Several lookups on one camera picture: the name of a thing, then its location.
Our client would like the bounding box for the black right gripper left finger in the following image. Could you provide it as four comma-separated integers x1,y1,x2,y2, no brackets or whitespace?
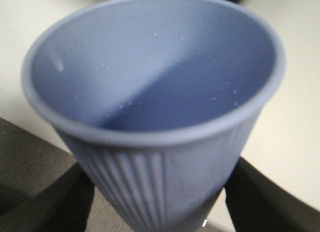
0,163,95,232

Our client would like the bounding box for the light blue ribbed cup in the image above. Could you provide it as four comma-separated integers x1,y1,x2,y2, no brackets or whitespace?
21,0,286,232

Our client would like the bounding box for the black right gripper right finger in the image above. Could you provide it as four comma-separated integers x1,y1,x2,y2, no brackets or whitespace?
224,158,320,232

